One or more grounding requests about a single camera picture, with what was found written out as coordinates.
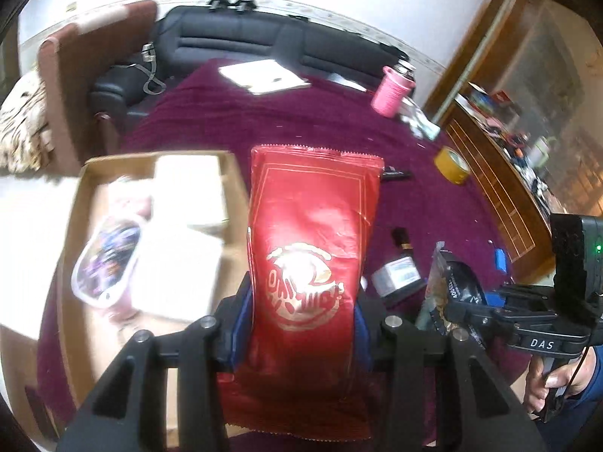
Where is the pink knitted bottle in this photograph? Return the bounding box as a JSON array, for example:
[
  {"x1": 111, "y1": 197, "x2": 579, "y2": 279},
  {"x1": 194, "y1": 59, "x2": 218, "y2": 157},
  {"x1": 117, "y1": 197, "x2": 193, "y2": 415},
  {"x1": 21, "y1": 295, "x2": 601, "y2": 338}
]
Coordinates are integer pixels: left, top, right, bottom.
[{"x1": 371, "y1": 59, "x2": 415, "y2": 118}]

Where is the clear pencil case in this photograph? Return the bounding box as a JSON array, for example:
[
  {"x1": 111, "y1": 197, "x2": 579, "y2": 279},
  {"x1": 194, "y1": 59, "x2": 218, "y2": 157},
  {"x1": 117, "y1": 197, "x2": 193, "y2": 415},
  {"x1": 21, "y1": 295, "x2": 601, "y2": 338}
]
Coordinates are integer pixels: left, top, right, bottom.
[{"x1": 70, "y1": 216, "x2": 144, "y2": 310}]

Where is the black snack packet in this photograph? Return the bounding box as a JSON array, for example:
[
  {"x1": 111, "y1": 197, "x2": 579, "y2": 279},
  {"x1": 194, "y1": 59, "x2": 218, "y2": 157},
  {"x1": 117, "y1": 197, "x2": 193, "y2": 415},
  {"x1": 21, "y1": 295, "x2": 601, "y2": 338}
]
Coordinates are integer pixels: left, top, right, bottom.
[{"x1": 415, "y1": 241, "x2": 487, "y2": 348}]

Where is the yellow tape roll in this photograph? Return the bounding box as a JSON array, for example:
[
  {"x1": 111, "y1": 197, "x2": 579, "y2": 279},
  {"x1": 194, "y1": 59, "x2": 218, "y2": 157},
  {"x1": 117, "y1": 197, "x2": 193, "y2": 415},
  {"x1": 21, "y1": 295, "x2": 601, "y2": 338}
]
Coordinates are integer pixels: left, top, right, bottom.
[{"x1": 433, "y1": 146, "x2": 471, "y2": 185}]

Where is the brown armchair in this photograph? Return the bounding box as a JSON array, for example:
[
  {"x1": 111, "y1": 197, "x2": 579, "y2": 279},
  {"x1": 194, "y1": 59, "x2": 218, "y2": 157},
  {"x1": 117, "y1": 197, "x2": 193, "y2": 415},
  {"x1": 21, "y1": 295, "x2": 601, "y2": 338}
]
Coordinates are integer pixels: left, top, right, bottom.
[{"x1": 38, "y1": 0, "x2": 158, "y2": 177}]

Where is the floral blanket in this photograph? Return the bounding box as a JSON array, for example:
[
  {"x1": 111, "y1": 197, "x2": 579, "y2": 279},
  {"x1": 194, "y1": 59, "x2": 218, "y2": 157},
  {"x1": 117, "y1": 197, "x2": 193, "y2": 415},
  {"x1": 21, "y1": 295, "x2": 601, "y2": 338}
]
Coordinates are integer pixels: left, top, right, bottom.
[{"x1": 1, "y1": 69, "x2": 53, "y2": 174}]

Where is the black marker pen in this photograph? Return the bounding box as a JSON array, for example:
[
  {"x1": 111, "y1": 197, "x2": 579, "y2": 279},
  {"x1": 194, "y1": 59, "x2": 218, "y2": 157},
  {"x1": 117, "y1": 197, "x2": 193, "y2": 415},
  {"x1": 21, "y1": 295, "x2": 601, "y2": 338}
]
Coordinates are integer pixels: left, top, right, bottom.
[{"x1": 380, "y1": 166, "x2": 414, "y2": 184}]

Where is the cardboard box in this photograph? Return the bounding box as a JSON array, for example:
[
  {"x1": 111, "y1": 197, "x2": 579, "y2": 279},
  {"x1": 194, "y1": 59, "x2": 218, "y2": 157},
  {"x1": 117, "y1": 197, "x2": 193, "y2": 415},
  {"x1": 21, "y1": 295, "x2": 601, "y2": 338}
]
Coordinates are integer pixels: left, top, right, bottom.
[{"x1": 57, "y1": 151, "x2": 250, "y2": 451}]

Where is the open notebook with pen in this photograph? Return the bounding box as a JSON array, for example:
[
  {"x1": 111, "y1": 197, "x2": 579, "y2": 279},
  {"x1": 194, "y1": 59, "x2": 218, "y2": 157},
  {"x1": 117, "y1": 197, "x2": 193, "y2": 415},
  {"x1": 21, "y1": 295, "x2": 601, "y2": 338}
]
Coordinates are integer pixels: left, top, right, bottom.
[{"x1": 218, "y1": 59, "x2": 311, "y2": 96}]

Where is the red foil snack bag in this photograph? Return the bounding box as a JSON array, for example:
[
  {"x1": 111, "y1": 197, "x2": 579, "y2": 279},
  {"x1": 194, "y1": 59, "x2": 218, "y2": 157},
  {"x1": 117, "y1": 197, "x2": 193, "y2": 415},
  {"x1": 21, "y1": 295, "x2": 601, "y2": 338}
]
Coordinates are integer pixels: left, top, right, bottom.
[{"x1": 219, "y1": 145, "x2": 384, "y2": 442}]

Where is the white medicine box green border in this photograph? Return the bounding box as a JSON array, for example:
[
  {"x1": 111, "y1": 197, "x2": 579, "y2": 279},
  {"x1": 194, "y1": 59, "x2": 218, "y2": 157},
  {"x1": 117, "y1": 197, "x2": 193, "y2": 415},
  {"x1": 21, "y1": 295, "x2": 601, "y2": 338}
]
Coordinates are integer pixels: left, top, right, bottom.
[{"x1": 131, "y1": 154, "x2": 229, "y2": 321}]

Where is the wooden sideboard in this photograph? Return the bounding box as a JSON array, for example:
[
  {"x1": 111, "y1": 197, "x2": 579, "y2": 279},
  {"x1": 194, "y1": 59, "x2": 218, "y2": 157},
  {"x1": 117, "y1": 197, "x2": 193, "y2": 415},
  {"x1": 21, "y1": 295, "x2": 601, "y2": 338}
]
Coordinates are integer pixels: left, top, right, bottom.
[{"x1": 426, "y1": 0, "x2": 602, "y2": 283}]

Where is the blue battery pack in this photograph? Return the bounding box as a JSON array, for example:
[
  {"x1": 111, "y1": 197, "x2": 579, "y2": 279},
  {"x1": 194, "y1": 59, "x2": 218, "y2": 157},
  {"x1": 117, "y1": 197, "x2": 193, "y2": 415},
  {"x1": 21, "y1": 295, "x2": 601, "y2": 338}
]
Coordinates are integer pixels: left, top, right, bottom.
[{"x1": 495, "y1": 248, "x2": 508, "y2": 273}]

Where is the black leather sofa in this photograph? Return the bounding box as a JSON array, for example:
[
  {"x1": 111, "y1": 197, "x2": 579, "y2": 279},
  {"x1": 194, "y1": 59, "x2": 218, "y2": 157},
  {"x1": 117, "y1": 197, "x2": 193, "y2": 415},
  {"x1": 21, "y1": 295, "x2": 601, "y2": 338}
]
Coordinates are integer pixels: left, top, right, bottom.
[{"x1": 88, "y1": 6, "x2": 408, "y2": 134}]

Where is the person right hand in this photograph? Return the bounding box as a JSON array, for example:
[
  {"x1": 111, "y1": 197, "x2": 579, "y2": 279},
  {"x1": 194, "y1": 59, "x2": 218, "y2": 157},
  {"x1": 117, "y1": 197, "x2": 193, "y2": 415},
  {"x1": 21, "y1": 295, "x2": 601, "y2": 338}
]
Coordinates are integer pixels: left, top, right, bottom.
[{"x1": 523, "y1": 347, "x2": 597, "y2": 413}]

